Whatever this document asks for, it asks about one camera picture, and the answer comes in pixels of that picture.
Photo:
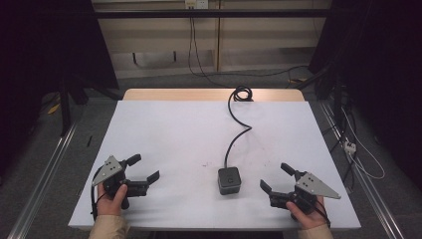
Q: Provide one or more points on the person's left hand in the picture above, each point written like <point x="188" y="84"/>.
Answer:
<point x="107" y="205"/>

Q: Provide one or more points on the white table mat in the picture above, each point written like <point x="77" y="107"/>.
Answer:
<point x="185" y="139"/>

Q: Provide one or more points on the person's right hand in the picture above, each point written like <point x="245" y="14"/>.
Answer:
<point x="310" y="220"/>

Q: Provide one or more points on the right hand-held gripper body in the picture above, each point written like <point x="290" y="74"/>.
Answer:
<point x="313" y="186"/>

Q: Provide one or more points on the white wall socket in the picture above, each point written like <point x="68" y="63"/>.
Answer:
<point x="196" y="3"/>

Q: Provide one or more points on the black cube charger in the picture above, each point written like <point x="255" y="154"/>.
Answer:
<point x="229" y="181"/>

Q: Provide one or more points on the black horizontal bar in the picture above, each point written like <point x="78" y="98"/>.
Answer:
<point x="212" y="13"/>

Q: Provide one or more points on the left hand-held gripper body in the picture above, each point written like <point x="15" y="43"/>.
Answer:
<point x="109" y="169"/>

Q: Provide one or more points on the aluminium floor rail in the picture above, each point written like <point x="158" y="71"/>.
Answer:
<point x="43" y="181"/>
<point x="365" y="181"/>

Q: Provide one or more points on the black curtain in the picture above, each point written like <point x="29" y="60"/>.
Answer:
<point x="43" y="59"/>
<point x="381" y="66"/>

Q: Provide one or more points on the black metal stand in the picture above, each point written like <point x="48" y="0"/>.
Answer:
<point x="337" y="103"/>
<point x="64" y="109"/>

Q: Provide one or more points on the white power strip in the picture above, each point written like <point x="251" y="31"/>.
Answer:
<point x="350" y="147"/>

